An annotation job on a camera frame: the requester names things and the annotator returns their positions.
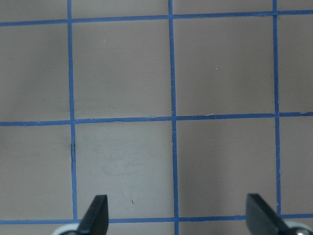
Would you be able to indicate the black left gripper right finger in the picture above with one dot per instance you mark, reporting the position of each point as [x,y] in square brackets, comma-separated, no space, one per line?
[261,219]

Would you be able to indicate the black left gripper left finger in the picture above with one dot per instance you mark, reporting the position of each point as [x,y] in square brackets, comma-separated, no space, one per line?
[96,219]

